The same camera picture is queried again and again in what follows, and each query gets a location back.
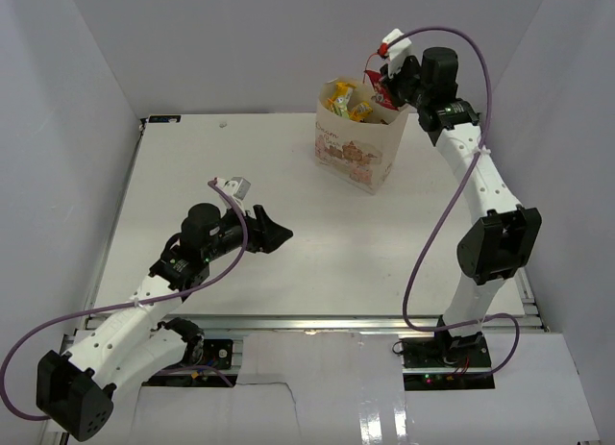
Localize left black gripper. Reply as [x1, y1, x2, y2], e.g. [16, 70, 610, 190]
[204, 201, 293, 262]

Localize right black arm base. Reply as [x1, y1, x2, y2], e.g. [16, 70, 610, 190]
[391, 337, 495, 392]

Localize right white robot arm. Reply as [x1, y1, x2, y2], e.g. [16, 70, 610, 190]
[381, 47, 542, 367]

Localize left blue corner label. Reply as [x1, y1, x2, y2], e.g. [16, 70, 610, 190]
[147, 115, 182, 124]

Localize aluminium table frame rail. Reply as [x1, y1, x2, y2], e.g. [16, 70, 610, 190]
[86, 315, 543, 331]

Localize yellow snack bar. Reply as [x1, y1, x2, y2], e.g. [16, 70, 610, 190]
[329, 82, 356, 119]
[349, 101, 374, 123]

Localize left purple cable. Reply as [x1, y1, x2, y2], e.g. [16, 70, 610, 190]
[0, 178, 250, 421]

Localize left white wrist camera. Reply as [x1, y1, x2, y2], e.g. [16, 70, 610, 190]
[209, 177, 251, 215]

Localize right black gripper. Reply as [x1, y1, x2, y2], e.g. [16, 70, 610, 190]
[381, 56, 431, 111]

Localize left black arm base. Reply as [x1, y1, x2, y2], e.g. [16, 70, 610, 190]
[159, 317, 234, 370]

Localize red snack packet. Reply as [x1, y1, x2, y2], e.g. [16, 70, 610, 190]
[363, 69, 399, 111]

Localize cream paper bag orange handles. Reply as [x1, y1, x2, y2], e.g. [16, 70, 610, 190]
[314, 76, 410, 194]

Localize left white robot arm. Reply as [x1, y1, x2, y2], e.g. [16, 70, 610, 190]
[36, 203, 293, 442]

